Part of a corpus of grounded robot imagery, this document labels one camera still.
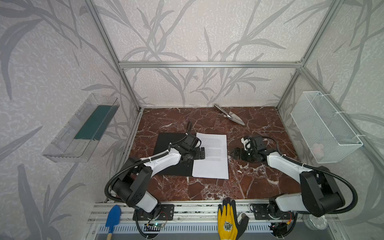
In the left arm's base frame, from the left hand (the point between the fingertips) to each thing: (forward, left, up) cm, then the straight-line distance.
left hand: (201, 150), depth 90 cm
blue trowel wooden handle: (-35, +43, -7) cm, 56 cm away
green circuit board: (-37, +21, -5) cm, 43 cm away
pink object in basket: (-8, -58, +15) cm, 61 cm away
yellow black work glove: (-38, -13, -2) cm, 40 cm away
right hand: (0, -21, -1) cm, 21 cm away
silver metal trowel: (+33, -23, -7) cm, 41 cm away
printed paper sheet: (-7, -9, -6) cm, 13 cm away
